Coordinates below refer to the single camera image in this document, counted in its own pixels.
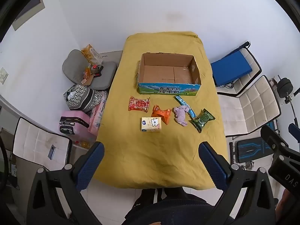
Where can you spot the grey wall panel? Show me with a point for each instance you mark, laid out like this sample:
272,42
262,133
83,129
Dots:
28,11

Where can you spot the white padded reclining chair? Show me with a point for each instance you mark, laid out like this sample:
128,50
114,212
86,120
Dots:
250,105

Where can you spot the orange snack packet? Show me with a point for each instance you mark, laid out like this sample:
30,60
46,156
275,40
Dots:
161,113

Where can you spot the white wall outlet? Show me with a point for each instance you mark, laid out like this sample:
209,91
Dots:
2,75

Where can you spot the black white patterned bag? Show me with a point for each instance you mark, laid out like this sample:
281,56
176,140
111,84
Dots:
80,97

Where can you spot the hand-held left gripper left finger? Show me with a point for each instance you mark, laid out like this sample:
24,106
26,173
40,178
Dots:
90,166

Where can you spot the black barbell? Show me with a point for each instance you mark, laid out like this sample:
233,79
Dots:
284,86

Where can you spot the brown cardboard piece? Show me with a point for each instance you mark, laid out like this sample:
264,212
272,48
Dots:
86,80

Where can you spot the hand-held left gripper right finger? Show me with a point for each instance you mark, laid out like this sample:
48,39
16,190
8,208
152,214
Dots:
212,166

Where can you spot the white low panel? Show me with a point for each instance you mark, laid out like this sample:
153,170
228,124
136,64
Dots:
110,55

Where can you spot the printed cardboard box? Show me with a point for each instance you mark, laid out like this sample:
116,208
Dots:
168,75

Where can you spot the yellow table cloth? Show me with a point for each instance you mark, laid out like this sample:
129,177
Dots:
161,154

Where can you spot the black blue weight bench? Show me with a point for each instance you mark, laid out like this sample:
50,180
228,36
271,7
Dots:
252,148

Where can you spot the pink floral bag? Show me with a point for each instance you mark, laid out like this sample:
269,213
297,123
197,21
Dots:
96,118

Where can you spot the white yellow tissue pack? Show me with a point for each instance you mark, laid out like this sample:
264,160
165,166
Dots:
151,124

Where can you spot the silver dumbbell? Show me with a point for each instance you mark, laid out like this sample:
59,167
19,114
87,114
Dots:
249,165

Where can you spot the green snack packet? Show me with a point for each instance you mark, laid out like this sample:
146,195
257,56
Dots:
202,120

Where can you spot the grey cushioned floor chair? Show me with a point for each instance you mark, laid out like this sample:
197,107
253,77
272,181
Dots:
75,63

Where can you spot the red snack packet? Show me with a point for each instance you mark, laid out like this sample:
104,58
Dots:
138,104

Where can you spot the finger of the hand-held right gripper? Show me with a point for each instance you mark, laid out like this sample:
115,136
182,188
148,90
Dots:
271,136

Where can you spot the blue cushion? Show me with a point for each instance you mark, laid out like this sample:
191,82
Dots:
232,68

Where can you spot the person's right hand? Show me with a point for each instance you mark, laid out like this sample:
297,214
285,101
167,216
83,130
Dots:
287,204

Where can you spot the blue smartphone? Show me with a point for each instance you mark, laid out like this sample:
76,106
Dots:
52,151

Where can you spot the orange drink bottle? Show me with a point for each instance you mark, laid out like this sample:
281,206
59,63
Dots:
87,72

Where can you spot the clear snack bag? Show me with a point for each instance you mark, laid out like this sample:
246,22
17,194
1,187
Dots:
91,54

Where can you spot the red cap bottle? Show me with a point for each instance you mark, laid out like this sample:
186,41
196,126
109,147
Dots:
94,69

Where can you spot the long blue snack packet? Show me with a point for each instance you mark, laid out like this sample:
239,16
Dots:
181,101

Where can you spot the purple plush toy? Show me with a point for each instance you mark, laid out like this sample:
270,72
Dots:
181,116

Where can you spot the yellow drink bottles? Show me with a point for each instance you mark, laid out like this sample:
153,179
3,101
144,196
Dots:
84,144

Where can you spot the pink suitcase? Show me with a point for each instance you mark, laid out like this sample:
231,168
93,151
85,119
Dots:
72,123

